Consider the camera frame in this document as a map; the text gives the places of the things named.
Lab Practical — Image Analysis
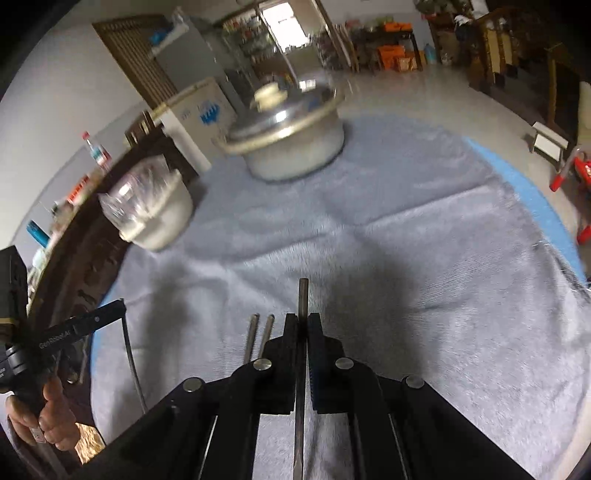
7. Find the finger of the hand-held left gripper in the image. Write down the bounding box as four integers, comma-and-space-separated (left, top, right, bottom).
69, 299, 127, 340

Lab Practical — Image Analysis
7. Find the blue table cover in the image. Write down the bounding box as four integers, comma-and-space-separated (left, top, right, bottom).
464, 135, 588, 283

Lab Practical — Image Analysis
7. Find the steel utensil handle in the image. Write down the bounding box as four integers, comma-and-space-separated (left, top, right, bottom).
294, 278, 310, 480

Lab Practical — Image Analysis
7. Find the teal thermos bottle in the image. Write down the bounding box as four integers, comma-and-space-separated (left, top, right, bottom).
26, 220, 51, 248

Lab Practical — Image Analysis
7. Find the steel pot lid cream knob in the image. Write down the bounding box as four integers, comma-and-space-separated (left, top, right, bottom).
213, 78, 346, 156

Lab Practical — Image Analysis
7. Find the red plastic child chair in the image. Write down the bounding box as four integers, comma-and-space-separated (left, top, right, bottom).
549, 142, 591, 193

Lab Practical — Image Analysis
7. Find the small white stool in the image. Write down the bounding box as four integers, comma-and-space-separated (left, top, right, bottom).
528, 121, 570, 163

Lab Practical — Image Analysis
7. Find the steel cooking pot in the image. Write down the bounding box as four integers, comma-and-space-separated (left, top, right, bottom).
239, 115, 348, 182

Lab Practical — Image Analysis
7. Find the thin metal utensil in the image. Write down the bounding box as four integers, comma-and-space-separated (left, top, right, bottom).
120, 316, 148, 414

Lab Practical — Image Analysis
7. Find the white bowl with plastic wrap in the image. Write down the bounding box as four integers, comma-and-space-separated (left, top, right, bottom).
97, 156, 195, 253

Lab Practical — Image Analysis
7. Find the person's left hand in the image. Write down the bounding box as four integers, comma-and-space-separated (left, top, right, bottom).
6, 376, 79, 459

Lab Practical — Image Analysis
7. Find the orange cardboard box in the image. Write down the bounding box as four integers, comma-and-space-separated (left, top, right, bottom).
378, 45, 407, 70

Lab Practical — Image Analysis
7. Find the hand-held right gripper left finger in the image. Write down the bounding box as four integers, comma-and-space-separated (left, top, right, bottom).
90, 313, 299, 480

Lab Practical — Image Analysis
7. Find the wooden chair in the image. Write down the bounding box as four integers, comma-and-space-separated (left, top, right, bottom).
124, 110, 158, 147

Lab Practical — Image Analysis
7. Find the clear bottle with red cap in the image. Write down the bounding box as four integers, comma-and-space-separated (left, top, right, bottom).
82, 131, 112, 175

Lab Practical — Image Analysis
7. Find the white chest freezer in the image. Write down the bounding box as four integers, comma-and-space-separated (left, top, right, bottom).
154, 76, 242, 175

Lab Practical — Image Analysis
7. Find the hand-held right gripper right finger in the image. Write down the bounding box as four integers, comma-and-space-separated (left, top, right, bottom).
307, 312, 539, 480

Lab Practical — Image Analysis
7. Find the carved dark wooden table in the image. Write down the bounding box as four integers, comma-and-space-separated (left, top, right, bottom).
27, 124, 206, 446

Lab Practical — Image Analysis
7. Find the grey refrigerator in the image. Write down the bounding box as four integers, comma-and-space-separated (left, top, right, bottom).
151, 15, 260, 112

